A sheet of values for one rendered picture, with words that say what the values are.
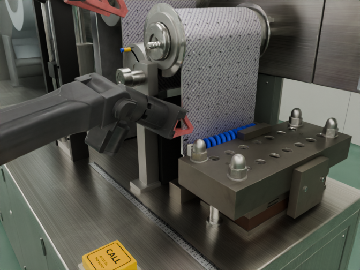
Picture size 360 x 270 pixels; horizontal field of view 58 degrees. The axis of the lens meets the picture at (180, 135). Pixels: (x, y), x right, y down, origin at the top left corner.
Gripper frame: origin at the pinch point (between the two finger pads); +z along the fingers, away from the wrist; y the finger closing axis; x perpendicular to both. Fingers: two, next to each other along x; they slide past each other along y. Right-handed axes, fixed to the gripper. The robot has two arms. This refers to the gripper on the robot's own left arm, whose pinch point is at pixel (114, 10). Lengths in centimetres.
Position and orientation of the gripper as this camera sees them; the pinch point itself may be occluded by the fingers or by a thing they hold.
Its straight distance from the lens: 62.2
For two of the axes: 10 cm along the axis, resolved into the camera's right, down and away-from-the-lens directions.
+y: 6.0, 3.1, -7.4
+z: 6.2, 4.2, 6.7
